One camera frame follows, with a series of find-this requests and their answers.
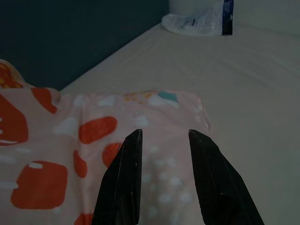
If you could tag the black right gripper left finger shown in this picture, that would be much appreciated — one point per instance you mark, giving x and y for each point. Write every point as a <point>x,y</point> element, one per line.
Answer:
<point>122,182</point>

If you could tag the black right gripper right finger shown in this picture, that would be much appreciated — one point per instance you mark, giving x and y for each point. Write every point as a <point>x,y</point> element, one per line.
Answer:
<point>215,182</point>

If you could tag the pink orange patterned pillow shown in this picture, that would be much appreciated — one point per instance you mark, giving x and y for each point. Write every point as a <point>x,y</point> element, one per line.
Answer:
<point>58,140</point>

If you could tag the cream sheeted bed mattress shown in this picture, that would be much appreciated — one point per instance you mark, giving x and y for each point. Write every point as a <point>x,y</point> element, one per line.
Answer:
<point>234,82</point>

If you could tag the clear plastic wipes pack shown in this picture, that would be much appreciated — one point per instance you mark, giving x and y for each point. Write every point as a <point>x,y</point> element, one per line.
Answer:
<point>199,23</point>

